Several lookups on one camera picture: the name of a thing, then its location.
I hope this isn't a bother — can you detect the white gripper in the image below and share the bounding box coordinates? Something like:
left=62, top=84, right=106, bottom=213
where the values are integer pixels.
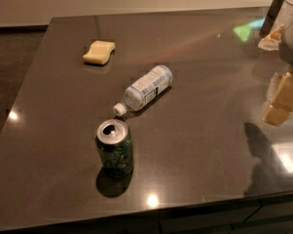
left=258, top=14, right=293, bottom=126

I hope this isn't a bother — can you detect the green soda can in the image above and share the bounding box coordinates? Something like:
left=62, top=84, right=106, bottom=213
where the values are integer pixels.
left=95, top=119, right=133, bottom=177

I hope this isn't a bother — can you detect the black panel behind table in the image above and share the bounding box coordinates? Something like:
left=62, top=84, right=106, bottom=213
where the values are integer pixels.
left=259, top=0, right=284, bottom=37

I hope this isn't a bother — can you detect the clear plastic water bottle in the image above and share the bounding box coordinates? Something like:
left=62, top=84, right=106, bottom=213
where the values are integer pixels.
left=113, top=65, right=173, bottom=116

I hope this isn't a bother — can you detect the yellow sponge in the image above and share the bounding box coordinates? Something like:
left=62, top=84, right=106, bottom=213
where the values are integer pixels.
left=83, top=41, right=115, bottom=65

